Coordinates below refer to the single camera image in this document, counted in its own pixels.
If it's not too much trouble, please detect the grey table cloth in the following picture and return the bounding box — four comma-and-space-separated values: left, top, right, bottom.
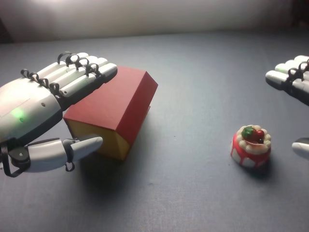
0, 30, 309, 232

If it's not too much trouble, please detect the red and white toy cake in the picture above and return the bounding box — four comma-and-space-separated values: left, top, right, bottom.
230, 124, 272, 170

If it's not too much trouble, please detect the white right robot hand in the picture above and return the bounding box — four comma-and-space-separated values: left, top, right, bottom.
265, 55, 309, 161

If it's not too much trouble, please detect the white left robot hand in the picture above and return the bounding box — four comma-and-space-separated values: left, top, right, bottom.
0, 51, 118, 178

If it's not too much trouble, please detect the red box lid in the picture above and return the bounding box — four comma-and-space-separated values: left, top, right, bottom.
63, 66, 159, 147

